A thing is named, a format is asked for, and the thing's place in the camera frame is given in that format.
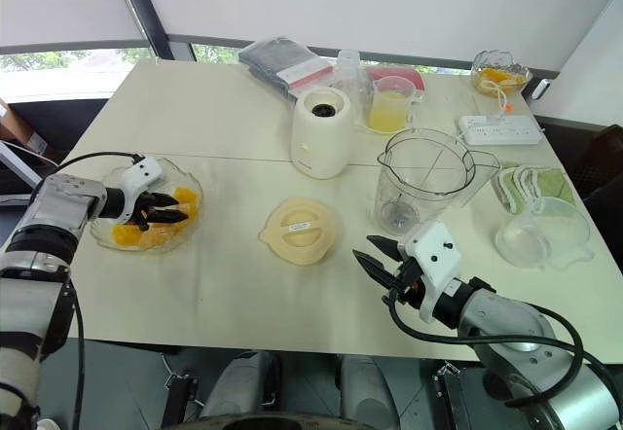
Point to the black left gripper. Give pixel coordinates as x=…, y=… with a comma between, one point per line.
x=145, y=211

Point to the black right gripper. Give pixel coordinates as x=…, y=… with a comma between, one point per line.
x=408, y=284

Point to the clear blender jar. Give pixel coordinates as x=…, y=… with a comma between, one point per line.
x=414, y=196

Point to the cream blender lid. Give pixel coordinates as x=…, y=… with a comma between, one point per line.
x=298, y=230

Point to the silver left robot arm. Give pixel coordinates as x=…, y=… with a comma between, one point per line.
x=53, y=206

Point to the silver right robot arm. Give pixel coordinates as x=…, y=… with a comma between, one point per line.
x=516, y=333

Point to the cream blender base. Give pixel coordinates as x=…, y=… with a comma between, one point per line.
x=318, y=140

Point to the clear glass leaf dish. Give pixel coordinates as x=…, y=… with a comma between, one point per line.
x=104, y=233

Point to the grey robot leg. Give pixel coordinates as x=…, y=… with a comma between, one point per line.
x=367, y=391
x=243, y=386

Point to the measuring cup with yellow juice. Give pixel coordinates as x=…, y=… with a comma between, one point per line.
x=389, y=109

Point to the clear plastic jug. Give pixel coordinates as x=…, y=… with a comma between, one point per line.
x=540, y=235

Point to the brown cardboard box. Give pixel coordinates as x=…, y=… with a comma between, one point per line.
x=19, y=131

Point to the green cleaning cloth stack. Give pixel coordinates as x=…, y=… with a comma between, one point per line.
x=530, y=184

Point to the white power strip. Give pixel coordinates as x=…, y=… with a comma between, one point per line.
x=501, y=131

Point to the red tray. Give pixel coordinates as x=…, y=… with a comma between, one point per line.
x=411, y=77

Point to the black packet in plastic bag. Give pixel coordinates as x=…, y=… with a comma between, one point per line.
x=277, y=60

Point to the clear plastic bottle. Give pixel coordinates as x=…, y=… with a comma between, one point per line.
x=348, y=72

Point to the black window mullion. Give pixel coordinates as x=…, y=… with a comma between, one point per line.
x=146, y=16

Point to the orange pieces heap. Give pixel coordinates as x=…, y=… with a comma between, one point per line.
x=496, y=79

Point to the crinkled glass bowl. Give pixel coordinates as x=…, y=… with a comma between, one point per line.
x=487, y=62

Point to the black chair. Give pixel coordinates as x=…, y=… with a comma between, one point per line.
x=601, y=167

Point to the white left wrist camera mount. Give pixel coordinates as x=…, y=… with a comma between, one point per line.
x=141, y=172

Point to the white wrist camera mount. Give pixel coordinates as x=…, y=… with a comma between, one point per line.
x=433, y=255
x=141, y=172

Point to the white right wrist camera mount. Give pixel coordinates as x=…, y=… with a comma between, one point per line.
x=433, y=255

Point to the small white wall device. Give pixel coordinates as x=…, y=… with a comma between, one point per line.
x=542, y=90

